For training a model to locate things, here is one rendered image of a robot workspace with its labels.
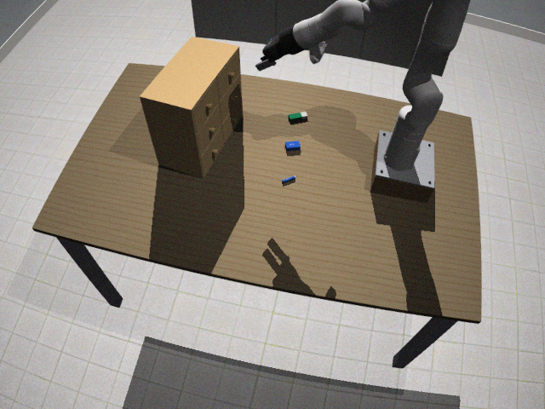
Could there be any small wooden chest of drawers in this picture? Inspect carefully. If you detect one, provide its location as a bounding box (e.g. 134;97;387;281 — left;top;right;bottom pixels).
140;37;243;179

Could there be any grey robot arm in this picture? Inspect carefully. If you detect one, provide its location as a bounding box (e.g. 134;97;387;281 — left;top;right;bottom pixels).
308;0;470;171

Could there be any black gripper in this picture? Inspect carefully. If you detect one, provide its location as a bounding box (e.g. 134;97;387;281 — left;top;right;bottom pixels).
255;18;327;71

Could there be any brown wooden drawer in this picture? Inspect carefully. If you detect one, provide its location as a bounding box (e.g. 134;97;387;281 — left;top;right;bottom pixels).
217;51;239;98
201;127;223;176
197;104;221;156
222;97;242;143
192;80;219;133
220;75;241;122

